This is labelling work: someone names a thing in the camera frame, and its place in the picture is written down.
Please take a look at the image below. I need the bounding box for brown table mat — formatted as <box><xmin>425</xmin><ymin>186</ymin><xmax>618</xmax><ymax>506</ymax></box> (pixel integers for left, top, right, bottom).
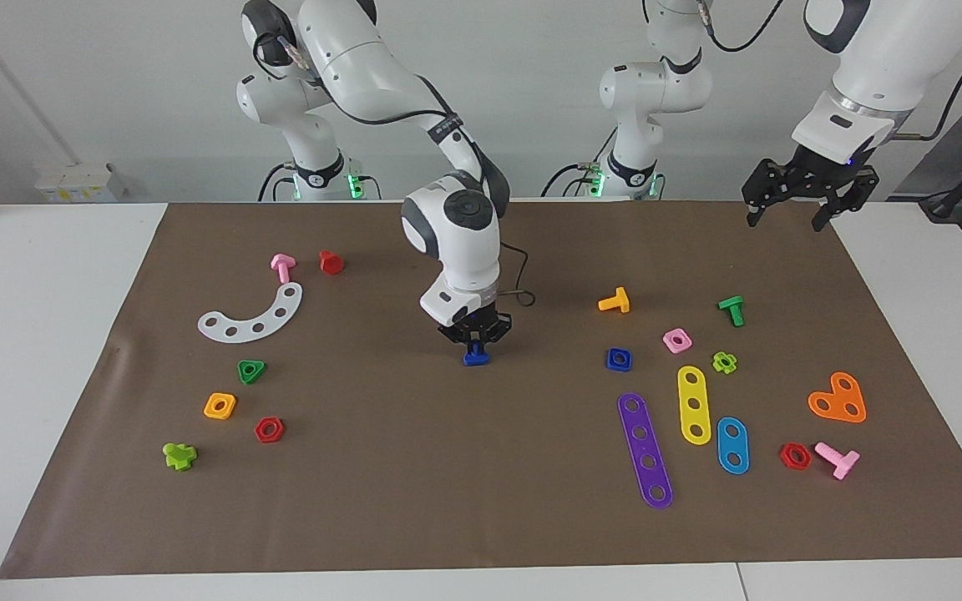
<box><xmin>0</xmin><ymin>199</ymin><xmax>962</xmax><ymax>580</ymax></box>

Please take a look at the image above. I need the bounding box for orange three-hole angled plate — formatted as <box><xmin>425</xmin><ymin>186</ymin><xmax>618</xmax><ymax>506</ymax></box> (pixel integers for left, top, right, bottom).
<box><xmin>808</xmin><ymin>371</ymin><xmax>868</xmax><ymax>424</ymax></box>

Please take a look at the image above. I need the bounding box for purple four-hole plate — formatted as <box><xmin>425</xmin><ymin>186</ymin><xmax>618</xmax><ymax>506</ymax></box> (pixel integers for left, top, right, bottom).
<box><xmin>617</xmin><ymin>392</ymin><xmax>674</xmax><ymax>510</ymax></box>

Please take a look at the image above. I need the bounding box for yellow three-hole plate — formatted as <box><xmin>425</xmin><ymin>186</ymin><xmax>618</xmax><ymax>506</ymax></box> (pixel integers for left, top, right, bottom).
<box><xmin>677</xmin><ymin>366</ymin><xmax>712</xmax><ymax>446</ymax></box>

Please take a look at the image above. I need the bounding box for white curved five-hole plate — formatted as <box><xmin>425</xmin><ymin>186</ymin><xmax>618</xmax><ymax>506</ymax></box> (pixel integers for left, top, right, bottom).
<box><xmin>197</xmin><ymin>282</ymin><xmax>304</xmax><ymax>344</ymax></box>

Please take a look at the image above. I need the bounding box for blue two-hole plate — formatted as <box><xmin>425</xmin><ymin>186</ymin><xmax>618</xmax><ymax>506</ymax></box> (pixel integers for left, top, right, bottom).
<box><xmin>716</xmin><ymin>417</ymin><xmax>750</xmax><ymax>476</ymax></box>

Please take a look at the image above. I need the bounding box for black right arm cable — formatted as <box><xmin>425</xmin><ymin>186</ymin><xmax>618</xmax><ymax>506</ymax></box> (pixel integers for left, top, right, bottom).
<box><xmin>251</xmin><ymin>29</ymin><xmax>537</xmax><ymax>308</ymax></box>

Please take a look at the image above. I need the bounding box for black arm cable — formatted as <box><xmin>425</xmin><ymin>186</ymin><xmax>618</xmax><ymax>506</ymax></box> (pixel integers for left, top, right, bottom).
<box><xmin>251</xmin><ymin>29</ymin><xmax>537</xmax><ymax>308</ymax></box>
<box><xmin>698</xmin><ymin>0</ymin><xmax>962</xmax><ymax>143</ymax></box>

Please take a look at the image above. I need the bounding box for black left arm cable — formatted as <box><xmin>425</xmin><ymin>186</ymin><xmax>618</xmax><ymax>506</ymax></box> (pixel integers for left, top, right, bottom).
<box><xmin>698</xmin><ymin>0</ymin><xmax>962</xmax><ymax>143</ymax></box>

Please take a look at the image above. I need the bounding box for black base cable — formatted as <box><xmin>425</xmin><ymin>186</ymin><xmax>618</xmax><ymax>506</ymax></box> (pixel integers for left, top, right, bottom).
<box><xmin>541</xmin><ymin>161</ymin><xmax>595</xmax><ymax>199</ymax></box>
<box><xmin>257</xmin><ymin>161</ymin><xmax>294</xmax><ymax>203</ymax></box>

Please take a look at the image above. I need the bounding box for white wall box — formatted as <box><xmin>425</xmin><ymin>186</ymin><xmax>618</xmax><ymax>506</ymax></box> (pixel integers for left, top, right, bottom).
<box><xmin>34</xmin><ymin>163</ymin><xmax>127</xmax><ymax>204</ymax></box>

